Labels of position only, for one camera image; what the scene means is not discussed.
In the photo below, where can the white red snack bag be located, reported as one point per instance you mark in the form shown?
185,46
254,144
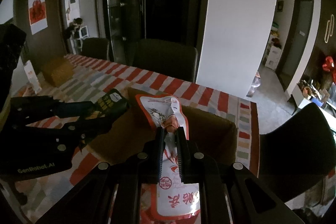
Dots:
169,201

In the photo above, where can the black chair right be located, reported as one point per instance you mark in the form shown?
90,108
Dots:
298,154

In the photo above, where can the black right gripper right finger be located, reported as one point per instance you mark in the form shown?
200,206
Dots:
189,158

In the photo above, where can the red fu door poster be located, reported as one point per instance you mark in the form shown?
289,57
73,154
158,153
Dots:
37,15

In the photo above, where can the black yellow snack packet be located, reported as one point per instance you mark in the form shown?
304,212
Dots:
112,105

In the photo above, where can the white orange carton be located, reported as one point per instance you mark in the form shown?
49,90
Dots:
32,77

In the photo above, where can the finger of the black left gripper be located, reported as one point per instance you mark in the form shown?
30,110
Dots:
91,125
27,110

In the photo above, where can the dark wooden door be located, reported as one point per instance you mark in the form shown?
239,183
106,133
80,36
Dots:
47,44

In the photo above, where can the black chair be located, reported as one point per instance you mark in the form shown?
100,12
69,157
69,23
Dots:
97,48
298,154
167,58

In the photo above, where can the black chair far left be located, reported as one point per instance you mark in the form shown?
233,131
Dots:
97,48

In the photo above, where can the small brown cardboard box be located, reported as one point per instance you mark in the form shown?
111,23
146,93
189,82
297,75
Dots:
57,71

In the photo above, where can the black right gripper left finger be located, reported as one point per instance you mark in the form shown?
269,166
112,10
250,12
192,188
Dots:
153,162

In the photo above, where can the red bow decoration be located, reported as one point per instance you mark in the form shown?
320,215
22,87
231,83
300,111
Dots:
329,66

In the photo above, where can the striped checkered tablecloth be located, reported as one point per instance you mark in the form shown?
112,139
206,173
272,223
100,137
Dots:
91,79

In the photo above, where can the black chair far middle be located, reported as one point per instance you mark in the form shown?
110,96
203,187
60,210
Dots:
167,58

